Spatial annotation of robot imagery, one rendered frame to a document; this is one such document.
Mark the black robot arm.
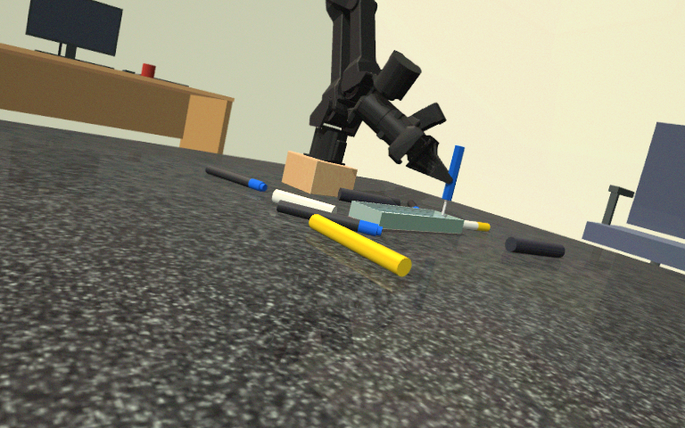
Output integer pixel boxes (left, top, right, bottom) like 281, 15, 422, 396
303, 0, 447, 166

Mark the small keyboard with keys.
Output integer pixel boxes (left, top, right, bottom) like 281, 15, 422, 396
348, 201, 465, 236

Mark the cream cylinder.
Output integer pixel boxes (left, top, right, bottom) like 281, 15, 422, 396
272, 189, 337, 214

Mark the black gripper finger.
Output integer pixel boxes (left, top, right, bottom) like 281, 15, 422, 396
406, 139, 453, 184
433, 143, 449, 172

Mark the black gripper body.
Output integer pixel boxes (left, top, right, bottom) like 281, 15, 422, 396
375, 108, 440, 164

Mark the white cylinder with yellow cap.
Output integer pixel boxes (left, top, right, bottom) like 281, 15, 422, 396
463, 220, 491, 232

